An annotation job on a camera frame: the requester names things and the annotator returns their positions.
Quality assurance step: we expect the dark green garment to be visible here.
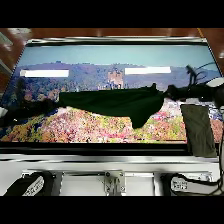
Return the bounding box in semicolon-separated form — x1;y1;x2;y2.
57;83;166;130

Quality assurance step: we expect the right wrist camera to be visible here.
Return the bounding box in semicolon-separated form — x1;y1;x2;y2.
185;64;202;87

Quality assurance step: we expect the silver frame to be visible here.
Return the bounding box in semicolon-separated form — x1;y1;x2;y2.
0;152;224;197

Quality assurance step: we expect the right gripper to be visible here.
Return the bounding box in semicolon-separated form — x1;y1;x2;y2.
165;84;190;102

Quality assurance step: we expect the grey garment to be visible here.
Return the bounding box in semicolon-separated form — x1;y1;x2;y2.
180;103;218;159

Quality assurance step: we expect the black cable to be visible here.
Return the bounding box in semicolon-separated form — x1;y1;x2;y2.
195;61;222;82

